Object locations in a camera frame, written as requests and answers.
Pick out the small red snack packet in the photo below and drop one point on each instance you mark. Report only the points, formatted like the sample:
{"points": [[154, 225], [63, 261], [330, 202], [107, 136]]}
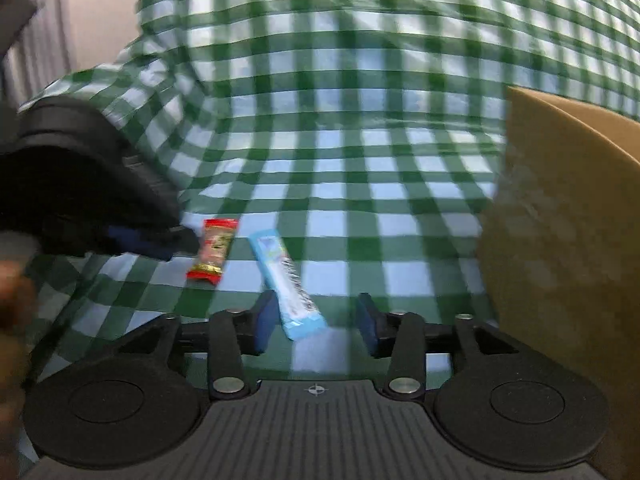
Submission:
{"points": [[214, 250]]}

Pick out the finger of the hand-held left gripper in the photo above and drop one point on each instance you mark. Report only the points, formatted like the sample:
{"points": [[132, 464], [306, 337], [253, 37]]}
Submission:
{"points": [[150, 242]]}

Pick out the brown cardboard box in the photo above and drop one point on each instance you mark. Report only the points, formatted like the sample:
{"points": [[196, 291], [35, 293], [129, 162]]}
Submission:
{"points": [[560, 260]]}

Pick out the grey pleated curtain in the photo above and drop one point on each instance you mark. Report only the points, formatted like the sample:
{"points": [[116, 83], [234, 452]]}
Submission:
{"points": [[45, 35]]}

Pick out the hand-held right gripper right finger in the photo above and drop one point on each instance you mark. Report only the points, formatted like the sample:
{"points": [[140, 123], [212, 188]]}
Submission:
{"points": [[369, 327]]}

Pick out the light blue snack packet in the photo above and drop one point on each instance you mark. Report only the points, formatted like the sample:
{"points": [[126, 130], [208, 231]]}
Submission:
{"points": [[287, 282]]}

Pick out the green checked blanket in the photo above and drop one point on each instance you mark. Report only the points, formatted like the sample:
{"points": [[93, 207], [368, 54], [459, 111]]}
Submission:
{"points": [[350, 160]]}

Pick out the person's left hand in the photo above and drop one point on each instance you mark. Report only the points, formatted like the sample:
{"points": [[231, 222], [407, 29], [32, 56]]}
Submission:
{"points": [[12, 330]]}

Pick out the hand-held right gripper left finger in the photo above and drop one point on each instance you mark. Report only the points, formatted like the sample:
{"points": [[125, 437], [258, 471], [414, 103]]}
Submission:
{"points": [[264, 325]]}

